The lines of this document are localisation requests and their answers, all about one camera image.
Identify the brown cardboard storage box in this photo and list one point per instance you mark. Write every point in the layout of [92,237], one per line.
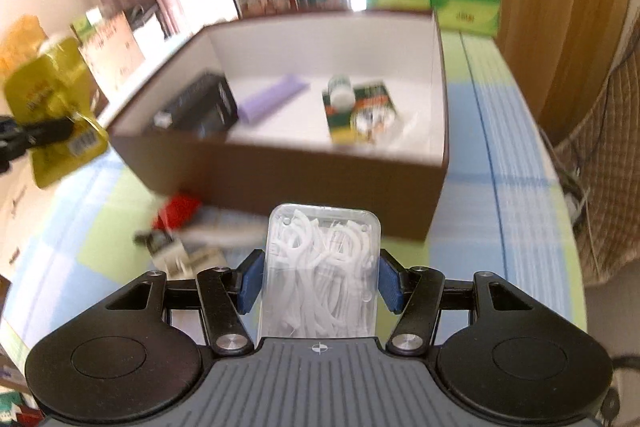
[289,156]

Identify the red small packet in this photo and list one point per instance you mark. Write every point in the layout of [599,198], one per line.
[177,211]

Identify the wooden cabinet panel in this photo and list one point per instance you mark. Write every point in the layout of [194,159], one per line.
[560,52]

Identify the clear plastic cylinder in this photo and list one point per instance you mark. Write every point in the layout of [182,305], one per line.
[409,130]

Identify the black white small packet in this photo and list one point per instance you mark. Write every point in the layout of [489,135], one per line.
[170,256]

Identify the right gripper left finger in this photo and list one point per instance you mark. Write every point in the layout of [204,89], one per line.
[225,295]

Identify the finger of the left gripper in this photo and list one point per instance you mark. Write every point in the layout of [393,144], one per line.
[41,134]

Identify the clear dental floss box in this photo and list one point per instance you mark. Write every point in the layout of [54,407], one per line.
[321,273]

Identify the green yellow blister card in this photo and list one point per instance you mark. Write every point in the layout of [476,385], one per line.
[368,121]

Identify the purple silicone case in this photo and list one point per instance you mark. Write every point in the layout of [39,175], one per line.
[270,99]

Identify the plaid tablecloth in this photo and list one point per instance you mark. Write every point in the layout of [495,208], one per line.
[502,209]

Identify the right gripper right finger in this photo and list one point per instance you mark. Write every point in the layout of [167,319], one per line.
[413,294]

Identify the yellow plastic bag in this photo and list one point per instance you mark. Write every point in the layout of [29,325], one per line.
[20,44]

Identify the small white green jar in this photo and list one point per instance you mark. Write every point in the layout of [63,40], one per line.
[341,94]

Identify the yellow snack pouch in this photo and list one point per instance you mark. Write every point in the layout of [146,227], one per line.
[54,85]

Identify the black product box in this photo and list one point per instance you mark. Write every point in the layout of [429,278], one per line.
[207,106]

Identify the quilted brown chair cushion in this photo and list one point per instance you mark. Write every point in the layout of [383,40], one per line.
[603,151]

